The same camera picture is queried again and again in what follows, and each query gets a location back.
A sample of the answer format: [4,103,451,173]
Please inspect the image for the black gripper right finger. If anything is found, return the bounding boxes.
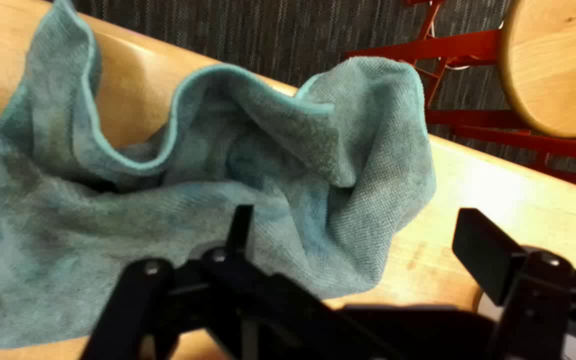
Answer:
[452,206,576,360]

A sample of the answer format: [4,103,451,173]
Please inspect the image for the blue microfiber cloth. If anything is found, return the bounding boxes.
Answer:
[0,0,438,351]

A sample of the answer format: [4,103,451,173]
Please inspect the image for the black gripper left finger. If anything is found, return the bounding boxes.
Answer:
[79,201,396,360]

